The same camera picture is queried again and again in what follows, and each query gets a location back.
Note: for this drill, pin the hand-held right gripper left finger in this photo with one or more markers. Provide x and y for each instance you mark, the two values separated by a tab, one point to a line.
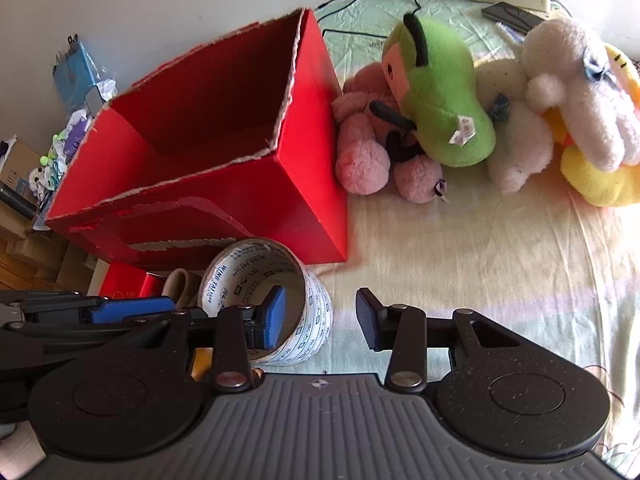
274	317

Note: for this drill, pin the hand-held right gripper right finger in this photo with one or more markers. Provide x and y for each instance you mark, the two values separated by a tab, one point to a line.
367	320

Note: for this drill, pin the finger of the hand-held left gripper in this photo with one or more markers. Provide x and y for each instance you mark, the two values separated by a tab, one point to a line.
75	335
130	308

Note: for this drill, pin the small red printed box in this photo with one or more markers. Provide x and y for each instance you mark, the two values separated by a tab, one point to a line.
122	280

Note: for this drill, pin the printed clear tape roll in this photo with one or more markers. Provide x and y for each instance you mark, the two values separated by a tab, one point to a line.
314	310

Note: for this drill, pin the beige tape roll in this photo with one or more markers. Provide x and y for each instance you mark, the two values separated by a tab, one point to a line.
172	285

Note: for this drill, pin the red cardboard box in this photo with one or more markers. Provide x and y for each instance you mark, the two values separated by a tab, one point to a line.
300	185

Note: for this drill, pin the wooden door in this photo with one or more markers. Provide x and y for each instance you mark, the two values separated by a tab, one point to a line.
25	272

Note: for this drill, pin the pile of stacked cartons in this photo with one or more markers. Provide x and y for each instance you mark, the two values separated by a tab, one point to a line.
55	255

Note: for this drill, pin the pastel printed bed sheet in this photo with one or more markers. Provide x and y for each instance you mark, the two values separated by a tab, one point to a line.
500	260

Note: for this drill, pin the black cylinder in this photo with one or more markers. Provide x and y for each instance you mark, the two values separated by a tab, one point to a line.
15	200

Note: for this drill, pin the small white plush toy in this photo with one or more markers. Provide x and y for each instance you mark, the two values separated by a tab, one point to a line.
40	177

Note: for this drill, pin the pink plush toy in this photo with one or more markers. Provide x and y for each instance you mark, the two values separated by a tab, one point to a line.
360	160

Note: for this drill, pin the green frog toy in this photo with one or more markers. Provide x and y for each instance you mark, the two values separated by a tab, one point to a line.
55	152

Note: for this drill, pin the small black mirror phone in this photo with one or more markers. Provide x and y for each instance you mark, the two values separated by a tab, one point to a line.
94	101

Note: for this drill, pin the crumpled white plastic bag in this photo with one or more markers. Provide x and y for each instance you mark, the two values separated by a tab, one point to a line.
107	91

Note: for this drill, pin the blue bag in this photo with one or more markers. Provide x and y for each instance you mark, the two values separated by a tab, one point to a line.
75	75

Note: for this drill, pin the green plush toy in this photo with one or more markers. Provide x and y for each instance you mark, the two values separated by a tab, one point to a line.
445	85

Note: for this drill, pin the yellow plush toy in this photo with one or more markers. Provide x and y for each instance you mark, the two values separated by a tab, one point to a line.
595	182

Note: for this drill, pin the white fluffy plush toy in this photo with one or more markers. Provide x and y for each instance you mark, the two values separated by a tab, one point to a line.
565	55

